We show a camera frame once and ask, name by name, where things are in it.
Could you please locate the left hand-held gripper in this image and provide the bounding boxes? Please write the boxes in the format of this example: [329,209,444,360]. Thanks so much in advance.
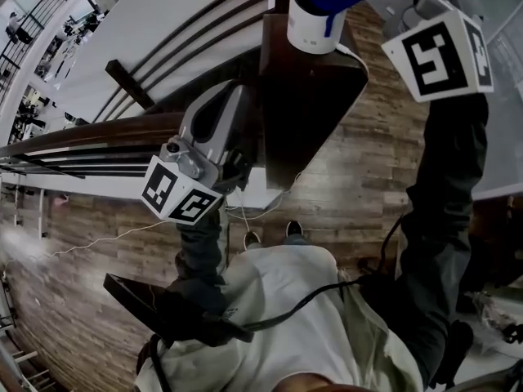
[141,82,253,225]

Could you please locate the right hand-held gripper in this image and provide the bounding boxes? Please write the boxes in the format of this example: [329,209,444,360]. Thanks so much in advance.
[350,0,494,104]

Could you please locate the white charging cable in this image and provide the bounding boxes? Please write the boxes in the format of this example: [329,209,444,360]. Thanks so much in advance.
[335,42,369,77]

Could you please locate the person's right forearm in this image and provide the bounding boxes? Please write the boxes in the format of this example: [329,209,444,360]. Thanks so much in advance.
[383,91,491,390]

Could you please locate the person's torso in white shirt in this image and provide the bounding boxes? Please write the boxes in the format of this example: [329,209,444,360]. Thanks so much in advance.
[134,243,426,392]

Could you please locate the black cable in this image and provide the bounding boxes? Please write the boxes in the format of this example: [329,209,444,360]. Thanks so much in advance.
[240,214,409,332]
[149,332,172,392]

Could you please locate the person's left forearm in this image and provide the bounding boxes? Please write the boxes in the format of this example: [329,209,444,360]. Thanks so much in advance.
[174,202,230,301]

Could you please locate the white wooden rack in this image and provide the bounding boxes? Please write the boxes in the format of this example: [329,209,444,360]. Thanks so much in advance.
[0,347,54,392]

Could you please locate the crumpled clear plastic sheet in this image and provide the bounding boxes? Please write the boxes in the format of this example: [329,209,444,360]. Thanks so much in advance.
[457,290,523,354]

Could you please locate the dark wooden handrail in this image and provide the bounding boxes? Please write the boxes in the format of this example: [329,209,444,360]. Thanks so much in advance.
[0,111,187,179]

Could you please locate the dark wooden post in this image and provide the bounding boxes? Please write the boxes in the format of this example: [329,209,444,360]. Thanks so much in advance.
[105,58,156,108]

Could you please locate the thin white floor cable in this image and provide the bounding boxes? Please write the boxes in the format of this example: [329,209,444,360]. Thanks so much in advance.
[3,218,172,267]

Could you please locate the black flat device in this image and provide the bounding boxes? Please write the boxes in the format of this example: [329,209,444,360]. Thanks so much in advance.
[102,272,254,349]

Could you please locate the black curved railing bars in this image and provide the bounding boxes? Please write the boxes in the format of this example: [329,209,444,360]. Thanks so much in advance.
[92,0,279,124]

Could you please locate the white metal frame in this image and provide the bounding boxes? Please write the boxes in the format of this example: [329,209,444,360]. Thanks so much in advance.
[0,181,52,240]

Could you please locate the dark wooden corner shelf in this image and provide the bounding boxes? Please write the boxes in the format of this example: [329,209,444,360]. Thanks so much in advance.
[257,11,370,191]

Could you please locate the black bag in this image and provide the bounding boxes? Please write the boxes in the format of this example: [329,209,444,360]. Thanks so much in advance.
[461,196,523,293]

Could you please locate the olive vest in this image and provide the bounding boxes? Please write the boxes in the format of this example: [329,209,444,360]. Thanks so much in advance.
[341,287,422,392]

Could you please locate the black metal railing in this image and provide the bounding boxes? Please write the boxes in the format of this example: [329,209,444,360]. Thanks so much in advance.
[0,0,89,93]

